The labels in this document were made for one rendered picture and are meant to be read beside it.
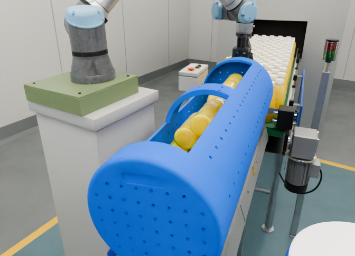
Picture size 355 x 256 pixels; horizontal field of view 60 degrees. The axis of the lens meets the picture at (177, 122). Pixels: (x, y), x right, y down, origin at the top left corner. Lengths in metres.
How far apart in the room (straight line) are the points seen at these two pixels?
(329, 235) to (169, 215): 0.34
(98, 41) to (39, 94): 0.25
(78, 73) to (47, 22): 2.80
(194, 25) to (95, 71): 5.16
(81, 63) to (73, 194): 0.48
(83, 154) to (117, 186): 0.47
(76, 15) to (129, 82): 0.26
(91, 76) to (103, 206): 0.51
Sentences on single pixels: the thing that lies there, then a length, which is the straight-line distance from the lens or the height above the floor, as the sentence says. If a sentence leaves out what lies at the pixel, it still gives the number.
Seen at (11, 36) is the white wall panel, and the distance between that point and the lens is 3.61.
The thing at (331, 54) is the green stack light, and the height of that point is 1.19.
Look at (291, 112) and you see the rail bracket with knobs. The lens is 1.43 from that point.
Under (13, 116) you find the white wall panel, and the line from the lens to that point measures 3.73.
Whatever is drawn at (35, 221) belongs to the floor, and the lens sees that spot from 2.46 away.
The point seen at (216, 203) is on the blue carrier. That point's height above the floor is 1.16.
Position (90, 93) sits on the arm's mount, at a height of 1.21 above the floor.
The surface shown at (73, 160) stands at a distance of 1.10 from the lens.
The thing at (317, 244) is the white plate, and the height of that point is 1.04.
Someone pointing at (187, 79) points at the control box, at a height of 1.06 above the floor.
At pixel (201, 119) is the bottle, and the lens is 0.85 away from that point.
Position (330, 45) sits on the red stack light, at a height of 1.24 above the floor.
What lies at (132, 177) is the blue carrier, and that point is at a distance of 0.57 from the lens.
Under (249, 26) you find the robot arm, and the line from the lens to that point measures 1.42.
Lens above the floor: 1.50
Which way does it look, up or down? 24 degrees down
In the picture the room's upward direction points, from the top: straight up
